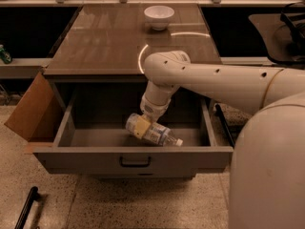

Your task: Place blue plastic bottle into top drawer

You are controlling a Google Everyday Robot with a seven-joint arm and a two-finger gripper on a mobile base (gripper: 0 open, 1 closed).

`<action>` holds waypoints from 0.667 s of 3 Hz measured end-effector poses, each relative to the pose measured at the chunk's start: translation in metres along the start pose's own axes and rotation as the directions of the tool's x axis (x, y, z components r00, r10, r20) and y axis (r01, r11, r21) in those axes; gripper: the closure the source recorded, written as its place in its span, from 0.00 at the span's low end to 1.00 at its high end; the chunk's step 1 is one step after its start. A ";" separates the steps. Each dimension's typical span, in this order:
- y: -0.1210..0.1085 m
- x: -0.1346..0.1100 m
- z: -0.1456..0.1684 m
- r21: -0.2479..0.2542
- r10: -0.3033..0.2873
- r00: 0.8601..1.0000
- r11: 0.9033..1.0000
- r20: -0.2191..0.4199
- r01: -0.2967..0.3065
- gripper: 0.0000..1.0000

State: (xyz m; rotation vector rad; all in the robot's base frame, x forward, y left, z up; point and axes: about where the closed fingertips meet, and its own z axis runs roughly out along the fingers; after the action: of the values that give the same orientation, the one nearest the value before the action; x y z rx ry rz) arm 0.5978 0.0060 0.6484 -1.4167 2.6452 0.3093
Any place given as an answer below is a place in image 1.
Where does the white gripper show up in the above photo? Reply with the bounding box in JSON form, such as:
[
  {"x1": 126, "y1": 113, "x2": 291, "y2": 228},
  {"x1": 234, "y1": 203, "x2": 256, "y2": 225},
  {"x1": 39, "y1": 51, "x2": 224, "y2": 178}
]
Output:
[{"x1": 133, "y1": 95, "x2": 171, "y2": 139}]

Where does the clear plastic water bottle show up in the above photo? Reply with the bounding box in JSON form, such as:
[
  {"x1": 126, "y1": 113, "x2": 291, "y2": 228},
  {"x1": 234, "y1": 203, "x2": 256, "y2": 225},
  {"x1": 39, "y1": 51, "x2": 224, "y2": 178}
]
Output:
[{"x1": 126, "y1": 114, "x2": 183, "y2": 147}]

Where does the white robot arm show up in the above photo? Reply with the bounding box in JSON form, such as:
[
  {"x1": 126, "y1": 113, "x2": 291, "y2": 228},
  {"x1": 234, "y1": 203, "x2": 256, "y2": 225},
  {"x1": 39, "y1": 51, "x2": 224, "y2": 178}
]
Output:
[{"x1": 135, "y1": 51, "x2": 305, "y2": 229}]

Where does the open grey top drawer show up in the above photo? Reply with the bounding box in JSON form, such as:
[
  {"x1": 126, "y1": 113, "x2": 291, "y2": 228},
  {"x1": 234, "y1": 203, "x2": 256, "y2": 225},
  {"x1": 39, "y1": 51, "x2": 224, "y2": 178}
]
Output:
[{"x1": 33, "y1": 83, "x2": 233, "y2": 178}]

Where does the grey cabinet with brown top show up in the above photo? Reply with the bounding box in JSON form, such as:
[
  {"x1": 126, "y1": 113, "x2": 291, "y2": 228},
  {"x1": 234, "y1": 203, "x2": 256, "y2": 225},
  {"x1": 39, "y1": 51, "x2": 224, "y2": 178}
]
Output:
[{"x1": 44, "y1": 3, "x2": 221, "y2": 109}]

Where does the green bottle on shelf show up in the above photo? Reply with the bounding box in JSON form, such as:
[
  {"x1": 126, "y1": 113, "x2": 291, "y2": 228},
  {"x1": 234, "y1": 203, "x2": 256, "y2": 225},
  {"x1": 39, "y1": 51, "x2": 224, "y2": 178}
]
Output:
[{"x1": 0, "y1": 45, "x2": 12, "y2": 64}]

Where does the black base leg right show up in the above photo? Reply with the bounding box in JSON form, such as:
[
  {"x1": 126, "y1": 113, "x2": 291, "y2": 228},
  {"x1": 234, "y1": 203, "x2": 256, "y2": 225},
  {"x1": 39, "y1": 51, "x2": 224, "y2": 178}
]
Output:
[{"x1": 215, "y1": 104, "x2": 235, "y2": 148}]

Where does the black base leg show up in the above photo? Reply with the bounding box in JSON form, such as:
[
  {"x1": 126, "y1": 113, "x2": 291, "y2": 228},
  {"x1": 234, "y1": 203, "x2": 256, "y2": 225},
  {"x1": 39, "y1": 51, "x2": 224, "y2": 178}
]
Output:
[
  {"x1": 215, "y1": 104, "x2": 235, "y2": 148},
  {"x1": 14, "y1": 186, "x2": 39, "y2": 229}
]

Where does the grey side shelf right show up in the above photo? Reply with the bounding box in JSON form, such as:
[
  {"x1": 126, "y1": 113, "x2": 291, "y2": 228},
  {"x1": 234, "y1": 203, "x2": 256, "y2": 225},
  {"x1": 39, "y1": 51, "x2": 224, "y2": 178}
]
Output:
[{"x1": 220, "y1": 57, "x2": 273, "y2": 66}]

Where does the grey side shelf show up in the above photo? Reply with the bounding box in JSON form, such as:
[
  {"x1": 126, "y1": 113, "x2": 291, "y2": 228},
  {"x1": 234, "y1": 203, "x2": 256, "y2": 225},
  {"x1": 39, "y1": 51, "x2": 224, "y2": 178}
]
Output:
[
  {"x1": 220, "y1": 57, "x2": 273, "y2": 66},
  {"x1": 0, "y1": 58, "x2": 51, "y2": 79}
]

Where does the white ceramic bowl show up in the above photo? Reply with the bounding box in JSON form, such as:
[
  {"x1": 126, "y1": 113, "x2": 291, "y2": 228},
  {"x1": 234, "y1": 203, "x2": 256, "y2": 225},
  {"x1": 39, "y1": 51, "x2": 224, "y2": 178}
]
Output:
[{"x1": 144, "y1": 5, "x2": 174, "y2": 31}]

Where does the black base leg lower left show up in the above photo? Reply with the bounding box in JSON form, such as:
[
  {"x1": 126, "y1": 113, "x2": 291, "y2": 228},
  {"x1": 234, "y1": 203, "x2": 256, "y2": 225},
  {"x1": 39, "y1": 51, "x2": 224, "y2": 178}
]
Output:
[{"x1": 14, "y1": 186, "x2": 39, "y2": 229}]

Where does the grey side shelf left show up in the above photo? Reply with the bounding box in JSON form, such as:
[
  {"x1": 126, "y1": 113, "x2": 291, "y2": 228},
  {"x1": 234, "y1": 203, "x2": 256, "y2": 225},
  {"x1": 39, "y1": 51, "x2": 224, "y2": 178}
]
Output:
[{"x1": 0, "y1": 58, "x2": 51, "y2": 79}]

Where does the dark chair at right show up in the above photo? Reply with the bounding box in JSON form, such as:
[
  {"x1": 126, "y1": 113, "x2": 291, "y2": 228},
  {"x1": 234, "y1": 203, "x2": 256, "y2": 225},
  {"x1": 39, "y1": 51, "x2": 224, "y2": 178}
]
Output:
[{"x1": 249, "y1": 2, "x2": 305, "y2": 69}]

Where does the black drawer handle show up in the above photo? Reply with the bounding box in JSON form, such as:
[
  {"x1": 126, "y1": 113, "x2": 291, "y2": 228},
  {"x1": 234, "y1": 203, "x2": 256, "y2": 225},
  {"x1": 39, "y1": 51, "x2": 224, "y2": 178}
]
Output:
[{"x1": 119, "y1": 156, "x2": 151, "y2": 168}]

